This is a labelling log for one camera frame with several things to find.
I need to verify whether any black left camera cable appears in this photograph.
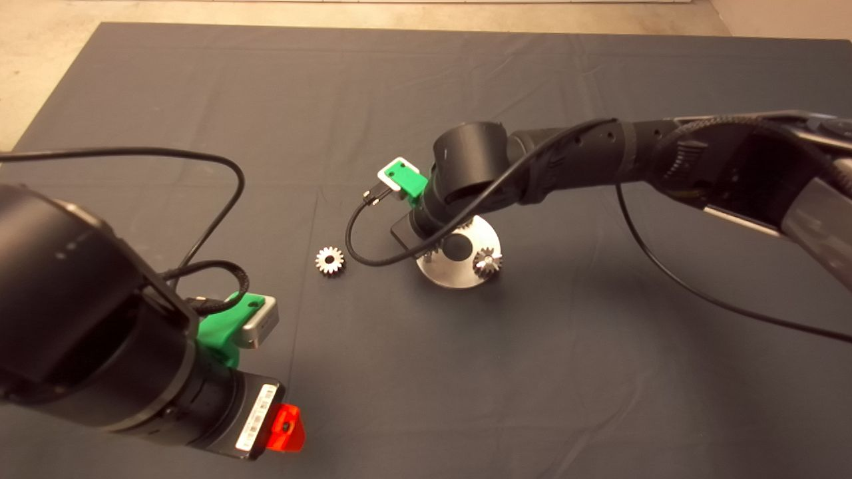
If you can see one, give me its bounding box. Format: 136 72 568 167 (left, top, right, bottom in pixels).
0 147 249 315

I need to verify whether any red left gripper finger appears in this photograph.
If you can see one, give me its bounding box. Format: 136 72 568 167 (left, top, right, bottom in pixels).
267 402 306 453

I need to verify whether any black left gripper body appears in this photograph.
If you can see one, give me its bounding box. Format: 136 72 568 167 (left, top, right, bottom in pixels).
210 369 286 461

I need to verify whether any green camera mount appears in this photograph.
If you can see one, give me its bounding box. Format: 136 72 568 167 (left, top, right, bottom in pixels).
197 291 266 368
389 160 429 200

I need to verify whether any green right camera mount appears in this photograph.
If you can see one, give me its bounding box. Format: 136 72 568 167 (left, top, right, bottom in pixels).
389 160 429 200

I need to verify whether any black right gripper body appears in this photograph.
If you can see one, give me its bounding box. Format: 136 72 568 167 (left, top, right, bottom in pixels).
390 212 435 258

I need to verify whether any silver left camera box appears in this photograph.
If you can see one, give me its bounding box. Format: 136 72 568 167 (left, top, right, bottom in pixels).
240 296 279 350

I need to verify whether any silver camera box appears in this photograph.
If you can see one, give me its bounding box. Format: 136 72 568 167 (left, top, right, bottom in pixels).
377 157 417 200
240 296 279 350

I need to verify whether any green left camera mount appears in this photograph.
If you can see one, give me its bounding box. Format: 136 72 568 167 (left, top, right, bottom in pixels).
197 291 266 368

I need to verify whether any silver right camera box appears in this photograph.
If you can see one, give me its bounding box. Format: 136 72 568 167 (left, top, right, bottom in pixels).
377 157 417 200

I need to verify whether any dark grey table cloth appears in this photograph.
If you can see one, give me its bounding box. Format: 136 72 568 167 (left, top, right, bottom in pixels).
0 22 852 479

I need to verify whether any braided right arm cable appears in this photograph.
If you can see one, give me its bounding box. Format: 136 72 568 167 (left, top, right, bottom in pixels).
649 114 852 200

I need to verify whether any round metal plate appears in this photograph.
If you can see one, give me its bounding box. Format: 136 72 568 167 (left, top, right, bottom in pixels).
416 214 501 289

